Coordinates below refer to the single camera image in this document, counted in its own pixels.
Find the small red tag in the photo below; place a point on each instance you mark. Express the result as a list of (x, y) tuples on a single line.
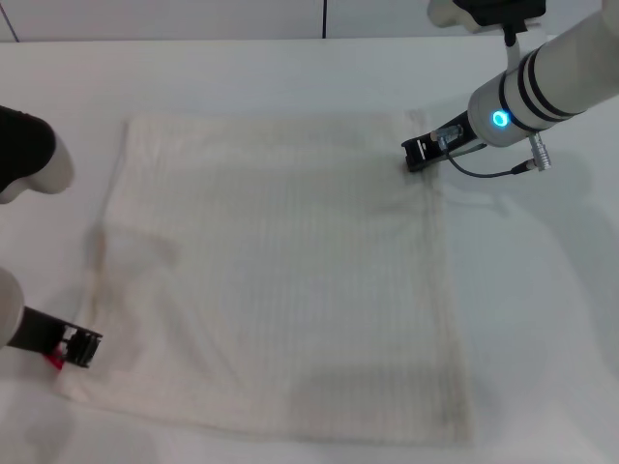
[(54, 360)]

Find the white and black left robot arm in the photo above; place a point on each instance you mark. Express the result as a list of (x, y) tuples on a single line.
[(29, 150)]

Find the cream white ribbed towel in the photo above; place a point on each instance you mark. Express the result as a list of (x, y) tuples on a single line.
[(271, 266)]

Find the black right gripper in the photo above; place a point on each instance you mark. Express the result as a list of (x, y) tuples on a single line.
[(447, 145)]

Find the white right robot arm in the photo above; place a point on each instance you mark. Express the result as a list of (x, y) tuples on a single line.
[(556, 77)]

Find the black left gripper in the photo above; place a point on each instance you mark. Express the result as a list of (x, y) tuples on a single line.
[(38, 331)]

